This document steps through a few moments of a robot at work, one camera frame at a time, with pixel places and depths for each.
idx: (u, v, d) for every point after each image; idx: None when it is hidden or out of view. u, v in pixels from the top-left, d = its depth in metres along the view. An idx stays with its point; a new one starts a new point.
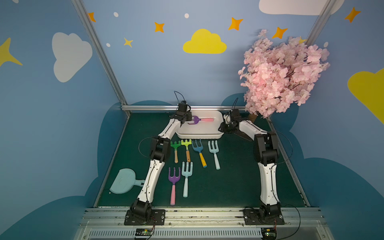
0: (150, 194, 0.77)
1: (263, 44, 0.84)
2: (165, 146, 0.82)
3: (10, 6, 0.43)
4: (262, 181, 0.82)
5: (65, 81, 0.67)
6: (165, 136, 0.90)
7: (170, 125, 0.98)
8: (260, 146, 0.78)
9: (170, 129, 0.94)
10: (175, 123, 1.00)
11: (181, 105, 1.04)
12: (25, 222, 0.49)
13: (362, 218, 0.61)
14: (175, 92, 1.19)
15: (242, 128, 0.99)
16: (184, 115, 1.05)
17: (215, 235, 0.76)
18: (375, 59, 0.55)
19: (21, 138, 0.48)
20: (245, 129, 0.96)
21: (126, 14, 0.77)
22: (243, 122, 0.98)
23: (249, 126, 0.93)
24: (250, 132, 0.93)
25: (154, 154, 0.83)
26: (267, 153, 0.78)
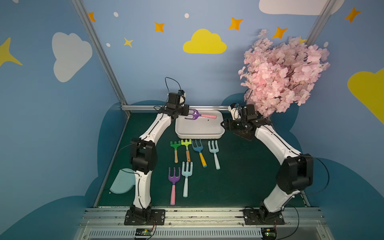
0: (144, 201, 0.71)
1: (263, 44, 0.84)
2: (148, 151, 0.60)
3: (10, 6, 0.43)
4: (273, 195, 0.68)
5: (65, 81, 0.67)
6: (149, 137, 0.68)
7: (157, 123, 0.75)
8: (293, 176, 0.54)
9: (156, 129, 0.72)
10: (163, 121, 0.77)
11: (173, 96, 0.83)
12: (24, 222, 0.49)
13: (362, 218, 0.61)
14: (167, 78, 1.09)
15: (261, 137, 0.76)
16: (176, 110, 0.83)
17: (215, 235, 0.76)
18: (375, 59, 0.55)
19: (21, 138, 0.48)
20: (267, 141, 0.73)
21: (126, 14, 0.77)
22: (264, 131, 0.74)
23: (274, 140, 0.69)
24: (274, 147, 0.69)
25: (135, 162, 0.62)
26: (300, 184, 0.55)
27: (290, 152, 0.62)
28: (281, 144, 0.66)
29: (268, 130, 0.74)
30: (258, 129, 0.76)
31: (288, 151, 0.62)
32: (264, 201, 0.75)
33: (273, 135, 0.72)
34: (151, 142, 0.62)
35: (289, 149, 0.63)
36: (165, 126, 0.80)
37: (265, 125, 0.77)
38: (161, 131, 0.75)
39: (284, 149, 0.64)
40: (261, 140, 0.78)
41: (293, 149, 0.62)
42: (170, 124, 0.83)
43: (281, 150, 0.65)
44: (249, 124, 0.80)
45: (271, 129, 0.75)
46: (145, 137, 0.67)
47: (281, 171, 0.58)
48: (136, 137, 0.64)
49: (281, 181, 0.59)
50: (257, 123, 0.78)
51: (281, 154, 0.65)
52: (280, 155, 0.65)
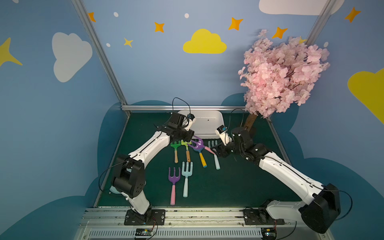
0: (141, 208, 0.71)
1: (263, 44, 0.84)
2: (133, 173, 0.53)
3: (10, 6, 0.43)
4: (283, 209, 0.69)
5: (65, 81, 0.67)
6: (140, 156, 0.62)
7: (152, 142, 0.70)
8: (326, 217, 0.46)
9: (149, 148, 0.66)
10: (160, 140, 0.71)
11: (176, 115, 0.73)
12: (24, 222, 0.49)
13: (362, 218, 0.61)
14: (175, 98, 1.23)
15: (267, 169, 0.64)
16: (177, 130, 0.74)
17: (215, 235, 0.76)
18: (375, 59, 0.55)
19: (21, 138, 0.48)
20: (277, 174, 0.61)
21: (126, 14, 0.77)
22: (271, 163, 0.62)
23: (288, 174, 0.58)
24: (290, 182, 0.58)
25: (118, 184, 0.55)
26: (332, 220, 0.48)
27: (313, 187, 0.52)
28: (299, 179, 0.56)
29: (275, 160, 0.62)
30: (262, 161, 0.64)
31: (309, 186, 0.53)
32: (268, 208, 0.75)
33: (283, 166, 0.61)
34: (139, 163, 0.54)
35: (310, 184, 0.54)
36: (162, 146, 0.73)
37: (268, 155, 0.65)
38: (155, 152, 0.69)
39: (304, 184, 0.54)
40: (267, 171, 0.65)
41: (314, 182, 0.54)
42: (167, 144, 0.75)
43: (301, 187, 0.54)
44: (250, 154, 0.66)
45: (276, 156, 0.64)
46: (135, 155, 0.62)
47: (308, 212, 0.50)
48: (124, 153, 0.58)
49: (309, 220, 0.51)
50: (256, 151, 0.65)
51: (303, 193, 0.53)
52: (300, 192, 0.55)
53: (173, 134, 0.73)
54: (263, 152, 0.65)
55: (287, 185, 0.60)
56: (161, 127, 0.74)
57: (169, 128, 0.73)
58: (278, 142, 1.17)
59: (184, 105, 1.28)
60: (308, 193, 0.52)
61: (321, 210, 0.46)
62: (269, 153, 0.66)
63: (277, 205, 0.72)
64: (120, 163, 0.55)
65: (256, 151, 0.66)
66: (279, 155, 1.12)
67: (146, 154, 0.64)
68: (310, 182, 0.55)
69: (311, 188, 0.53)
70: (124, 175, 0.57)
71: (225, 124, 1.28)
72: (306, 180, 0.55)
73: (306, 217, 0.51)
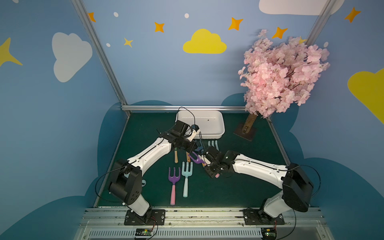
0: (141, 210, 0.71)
1: (263, 44, 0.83)
2: (130, 178, 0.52)
3: (10, 6, 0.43)
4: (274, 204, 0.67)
5: (65, 81, 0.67)
6: (139, 163, 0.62)
7: (153, 148, 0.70)
8: (300, 194, 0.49)
9: (149, 155, 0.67)
10: (161, 147, 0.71)
11: (180, 124, 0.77)
12: (24, 223, 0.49)
13: (363, 218, 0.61)
14: (179, 111, 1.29)
15: (241, 171, 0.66)
16: (179, 139, 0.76)
17: (215, 235, 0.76)
18: (375, 59, 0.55)
19: (21, 138, 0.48)
20: (250, 172, 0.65)
21: (126, 14, 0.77)
22: (241, 164, 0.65)
23: (257, 168, 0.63)
24: (261, 175, 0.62)
25: (114, 189, 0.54)
26: (307, 196, 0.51)
27: (280, 172, 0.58)
28: (266, 169, 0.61)
29: (243, 160, 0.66)
30: (234, 165, 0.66)
31: (276, 171, 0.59)
32: (266, 209, 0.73)
33: (252, 163, 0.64)
34: (137, 169, 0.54)
35: (276, 169, 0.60)
36: (163, 153, 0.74)
37: (237, 157, 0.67)
38: (154, 160, 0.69)
39: (273, 172, 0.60)
40: (241, 173, 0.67)
41: (279, 167, 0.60)
42: (167, 151, 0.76)
43: (271, 175, 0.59)
44: (223, 164, 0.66)
45: (243, 157, 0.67)
46: (133, 161, 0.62)
47: (287, 196, 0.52)
48: (122, 159, 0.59)
49: (292, 204, 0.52)
50: (227, 159, 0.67)
51: (274, 180, 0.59)
52: (272, 181, 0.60)
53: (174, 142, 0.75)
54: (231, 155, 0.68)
55: (260, 179, 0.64)
56: (164, 133, 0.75)
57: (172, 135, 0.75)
58: (278, 142, 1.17)
59: (184, 104, 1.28)
60: (277, 179, 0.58)
61: (290, 188, 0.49)
62: (238, 155, 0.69)
63: (270, 203, 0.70)
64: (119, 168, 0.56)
65: (226, 158, 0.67)
66: (279, 155, 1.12)
67: (145, 161, 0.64)
68: (276, 167, 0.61)
69: (279, 173, 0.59)
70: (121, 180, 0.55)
71: (225, 124, 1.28)
72: (272, 167, 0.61)
73: (288, 202, 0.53)
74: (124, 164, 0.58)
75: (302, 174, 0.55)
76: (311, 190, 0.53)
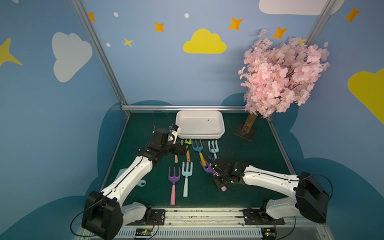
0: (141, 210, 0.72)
1: (263, 44, 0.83)
2: (106, 213, 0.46)
3: (10, 6, 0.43)
4: (281, 208, 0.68)
5: (65, 81, 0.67)
6: (117, 190, 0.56)
7: (132, 171, 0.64)
8: (315, 204, 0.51)
9: (126, 181, 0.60)
10: (140, 168, 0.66)
11: (159, 136, 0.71)
12: (24, 222, 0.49)
13: (363, 218, 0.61)
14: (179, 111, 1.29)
15: (252, 182, 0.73)
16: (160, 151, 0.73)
17: (215, 235, 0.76)
18: (375, 59, 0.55)
19: (21, 138, 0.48)
20: (259, 182, 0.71)
21: (126, 14, 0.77)
22: (251, 176, 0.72)
23: (267, 179, 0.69)
24: (273, 186, 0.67)
25: (92, 226, 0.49)
26: (324, 206, 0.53)
27: (291, 182, 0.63)
28: (277, 180, 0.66)
29: (253, 172, 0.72)
30: (244, 177, 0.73)
31: (288, 182, 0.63)
32: (268, 211, 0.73)
33: (261, 174, 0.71)
34: (113, 202, 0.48)
35: (287, 180, 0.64)
36: (145, 172, 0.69)
37: (247, 170, 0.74)
38: (134, 183, 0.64)
39: (284, 183, 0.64)
40: (253, 184, 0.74)
41: (290, 177, 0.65)
42: (150, 169, 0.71)
43: (282, 186, 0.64)
44: (233, 176, 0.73)
45: (253, 169, 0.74)
46: (108, 192, 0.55)
47: (303, 208, 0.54)
48: (95, 191, 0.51)
49: (310, 215, 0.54)
50: (237, 171, 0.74)
51: (286, 191, 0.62)
52: (285, 192, 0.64)
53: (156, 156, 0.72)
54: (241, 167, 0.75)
55: (273, 189, 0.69)
56: (142, 151, 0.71)
57: (153, 151, 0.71)
58: (278, 142, 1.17)
59: (184, 104, 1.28)
60: (289, 189, 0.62)
61: (304, 199, 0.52)
62: (248, 167, 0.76)
63: (275, 206, 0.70)
64: (92, 203, 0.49)
65: (236, 171, 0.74)
66: (279, 155, 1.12)
67: (122, 189, 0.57)
68: (287, 178, 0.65)
69: (290, 183, 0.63)
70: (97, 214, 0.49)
71: (225, 124, 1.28)
72: (284, 178, 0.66)
73: (305, 213, 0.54)
74: (98, 197, 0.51)
75: (315, 183, 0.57)
76: (327, 199, 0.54)
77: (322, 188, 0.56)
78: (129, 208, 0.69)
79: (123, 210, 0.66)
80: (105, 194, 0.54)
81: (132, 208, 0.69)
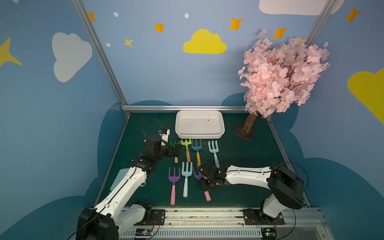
0: (141, 210, 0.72)
1: (263, 44, 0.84)
2: (100, 230, 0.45)
3: (10, 6, 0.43)
4: (272, 204, 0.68)
5: (65, 81, 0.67)
6: (111, 206, 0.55)
7: (124, 185, 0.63)
8: (288, 192, 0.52)
9: (120, 195, 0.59)
10: (134, 180, 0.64)
11: (150, 144, 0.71)
12: (24, 222, 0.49)
13: (363, 218, 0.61)
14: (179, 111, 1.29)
15: (235, 181, 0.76)
16: (154, 160, 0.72)
17: (215, 235, 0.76)
18: (375, 59, 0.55)
19: (21, 138, 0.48)
20: (242, 180, 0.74)
21: (126, 15, 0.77)
22: (232, 175, 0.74)
23: (246, 175, 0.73)
24: (251, 180, 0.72)
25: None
26: (298, 193, 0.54)
27: (265, 174, 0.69)
28: (253, 174, 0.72)
29: (233, 171, 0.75)
30: (228, 178, 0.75)
31: (261, 175, 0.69)
32: (264, 210, 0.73)
33: (241, 171, 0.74)
34: (107, 218, 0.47)
35: (261, 172, 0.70)
36: (139, 183, 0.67)
37: (228, 170, 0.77)
38: (128, 196, 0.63)
39: (258, 176, 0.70)
40: (235, 182, 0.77)
41: (263, 169, 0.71)
42: (144, 179, 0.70)
43: (258, 179, 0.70)
44: (218, 179, 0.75)
45: (233, 168, 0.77)
46: (102, 208, 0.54)
47: (279, 196, 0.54)
48: (90, 207, 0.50)
49: (286, 203, 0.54)
50: (221, 173, 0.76)
51: (262, 182, 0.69)
52: (261, 183, 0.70)
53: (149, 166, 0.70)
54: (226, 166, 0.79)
55: (251, 183, 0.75)
56: (136, 162, 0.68)
57: (146, 160, 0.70)
58: (278, 141, 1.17)
59: (183, 104, 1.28)
60: (263, 181, 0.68)
61: (278, 189, 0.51)
62: (229, 167, 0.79)
63: (268, 204, 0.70)
64: (85, 220, 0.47)
65: (220, 173, 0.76)
66: (280, 155, 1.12)
67: (116, 203, 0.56)
68: (260, 171, 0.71)
69: (263, 175, 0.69)
70: (91, 231, 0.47)
71: (225, 124, 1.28)
72: (258, 171, 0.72)
73: (281, 201, 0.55)
74: (92, 213, 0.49)
75: (287, 171, 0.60)
76: (301, 187, 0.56)
77: (294, 175, 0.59)
78: (127, 213, 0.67)
79: (119, 219, 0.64)
80: (98, 211, 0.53)
81: (130, 213, 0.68)
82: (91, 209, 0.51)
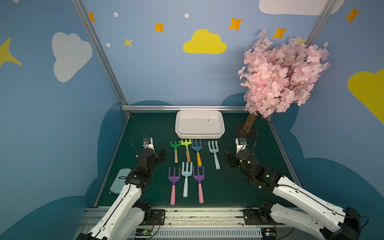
0: (138, 216, 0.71)
1: (263, 44, 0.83)
2: None
3: (10, 6, 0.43)
4: (295, 221, 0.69)
5: (65, 81, 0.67)
6: (106, 228, 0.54)
7: (119, 204, 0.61)
8: None
9: (115, 215, 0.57)
10: (129, 198, 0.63)
11: (143, 158, 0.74)
12: (24, 222, 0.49)
13: (363, 219, 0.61)
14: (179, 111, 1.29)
15: (283, 196, 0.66)
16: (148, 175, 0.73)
17: (215, 235, 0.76)
18: (375, 59, 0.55)
19: (21, 137, 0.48)
20: (294, 201, 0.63)
21: (126, 15, 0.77)
22: (287, 190, 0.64)
23: (307, 201, 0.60)
24: (309, 208, 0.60)
25: None
26: None
27: (336, 215, 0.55)
28: (320, 206, 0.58)
29: (290, 187, 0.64)
30: (276, 188, 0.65)
31: (332, 213, 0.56)
32: (273, 213, 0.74)
33: (300, 192, 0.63)
34: None
35: (332, 211, 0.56)
36: (134, 201, 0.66)
37: (281, 181, 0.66)
38: (124, 216, 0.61)
39: (326, 212, 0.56)
40: (280, 196, 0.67)
41: (335, 209, 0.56)
42: (140, 196, 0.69)
43: (324, 215, 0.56)
44: (262, 182, 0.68)
45: (290, 183, 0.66)
46: (97, 232, 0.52)
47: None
48: (82, 234, 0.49)
49: None
50: (268, 178, 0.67)
51: (327, 221, 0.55)
52: (322, 220, 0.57)
53: (144, 181, 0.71)
54: (274, 174, 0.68)
55: (306, 211, 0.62)
56: (130, 178, 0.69)
57: (140, 176, 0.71)
58: (278, 142, 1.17)
59: (184, 104, 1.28)
60: (332, 221, 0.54)
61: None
62: (282, 178, 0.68)
63: (287, 215, 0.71)
64: None
65: (268, 178, 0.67)
66: (280, 155, 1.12)
67: (112, 225, 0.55)
68: (331, 208, 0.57)
69: (334, 215, 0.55)
70: None
71: (225, 124, 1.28)
72: (328, 207, 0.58)
73: None
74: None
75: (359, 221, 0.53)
76: None
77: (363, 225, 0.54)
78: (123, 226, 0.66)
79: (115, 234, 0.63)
80: (94, 235, 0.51)
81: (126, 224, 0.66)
82: (87, 234, 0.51)
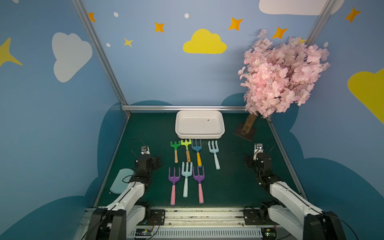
0: (141, 210, 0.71)
1: (263, 44, 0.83)
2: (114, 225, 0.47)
3: (10, 6, 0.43)
4: (285, 219, 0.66)
5: (65, 81, 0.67)
6: (120, 206, 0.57)
7: (129, 191, 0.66)
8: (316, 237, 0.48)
9: (128, 196, 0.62)
10: (136, 189, 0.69)
11: (143, 162, 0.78)
12: (24, 222, 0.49)
13: (364, 219, 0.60)
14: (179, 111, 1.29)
15: (277, 195, 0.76)
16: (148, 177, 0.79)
17: (215, 235, 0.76)
18: (375, 59, 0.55)
19: (21, 137, 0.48)
20: (283, 198, 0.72)
21: (126, 15, 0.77)
22: (279, 188, 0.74)
23: (291, 197, 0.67)
24: (292, 203, 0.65)
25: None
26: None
27: (311, 209, 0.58)
28: (298, 201, 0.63)
29: (283, 186, 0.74)
30: (272, 186, 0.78)
31: (307, 207, 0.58)
32: (270, 208, 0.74)
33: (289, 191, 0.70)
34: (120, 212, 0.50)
35: (309, 206, 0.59)
36: (138, 195, 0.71)
37: (280, 183, 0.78)
38: (133, 203, 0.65)
39: (302, 206, 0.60)
40: (276, 196, 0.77)
41: (312, 205, 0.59)
42: (142, 194, 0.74)
43: (300, 208, 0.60)
44: (264, 181, 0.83)
45: (285, 185, 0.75)
46: (112, 206, 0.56)
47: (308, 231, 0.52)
48: (99, 207, 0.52)
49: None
50: (270, 179, 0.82)
51: (300, 212, 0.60)
52: (299, 214, 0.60)
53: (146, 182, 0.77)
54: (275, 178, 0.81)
55: (290, 209, 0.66)
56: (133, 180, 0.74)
57: (142, 178, 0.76)
58: (278, 142, 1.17)
59: (184, 104, 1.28)
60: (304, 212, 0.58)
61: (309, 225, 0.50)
62: (282, 182, 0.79)
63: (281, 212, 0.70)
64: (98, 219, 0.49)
65: (270, 178, 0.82)
66: (279, 155, 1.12)
67: (125, 203, 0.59)
68: (310, 205, 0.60)
69: (309, 209, 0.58)
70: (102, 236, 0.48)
71: (225, 124, 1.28)
72: (307, 203, 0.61)
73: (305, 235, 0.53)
74: (102, 214, 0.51)
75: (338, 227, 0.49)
76: None
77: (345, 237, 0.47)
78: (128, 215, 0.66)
79: None
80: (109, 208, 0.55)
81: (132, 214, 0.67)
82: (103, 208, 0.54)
